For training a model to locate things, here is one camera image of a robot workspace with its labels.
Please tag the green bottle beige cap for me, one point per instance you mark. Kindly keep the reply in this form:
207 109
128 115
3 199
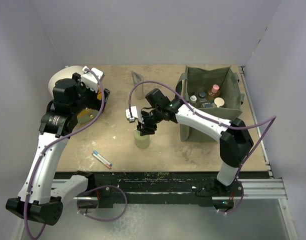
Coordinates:
219 102

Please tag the clear bottle dark label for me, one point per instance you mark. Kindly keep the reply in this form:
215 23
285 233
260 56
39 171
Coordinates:
202 96

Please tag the blue capped pen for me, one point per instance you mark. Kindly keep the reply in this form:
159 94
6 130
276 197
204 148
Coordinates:
100 157

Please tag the clear bottle yellow label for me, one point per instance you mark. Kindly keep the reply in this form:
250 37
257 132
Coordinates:
206 105

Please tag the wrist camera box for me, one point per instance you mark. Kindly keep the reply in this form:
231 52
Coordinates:
90 79
131 114

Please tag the silver squeeze tube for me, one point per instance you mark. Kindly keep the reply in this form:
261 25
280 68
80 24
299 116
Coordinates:
138 89

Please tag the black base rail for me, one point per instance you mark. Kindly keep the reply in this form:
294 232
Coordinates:
166 188

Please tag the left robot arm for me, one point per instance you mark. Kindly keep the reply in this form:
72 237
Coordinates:
36 201

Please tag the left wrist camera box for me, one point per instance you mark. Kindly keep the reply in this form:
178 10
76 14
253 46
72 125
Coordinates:
90 79

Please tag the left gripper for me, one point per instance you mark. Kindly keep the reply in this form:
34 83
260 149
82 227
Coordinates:
95 104

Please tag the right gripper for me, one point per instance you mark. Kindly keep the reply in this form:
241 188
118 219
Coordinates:
146 128

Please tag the orange capped pen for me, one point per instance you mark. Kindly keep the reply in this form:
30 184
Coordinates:
101 161

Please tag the orange bottle pink cap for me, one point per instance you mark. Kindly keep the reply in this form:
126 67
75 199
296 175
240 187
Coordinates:
213 92

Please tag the green canvas bag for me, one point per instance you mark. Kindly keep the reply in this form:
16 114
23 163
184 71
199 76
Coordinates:
196 80

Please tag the amber bottle white cap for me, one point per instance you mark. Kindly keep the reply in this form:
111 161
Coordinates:
193 101

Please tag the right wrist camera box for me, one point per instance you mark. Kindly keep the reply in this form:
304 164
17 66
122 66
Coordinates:
131 114

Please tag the green pump bottle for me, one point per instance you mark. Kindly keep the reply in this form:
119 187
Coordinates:
141 141

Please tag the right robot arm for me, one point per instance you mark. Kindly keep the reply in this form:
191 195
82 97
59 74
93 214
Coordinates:
234 139

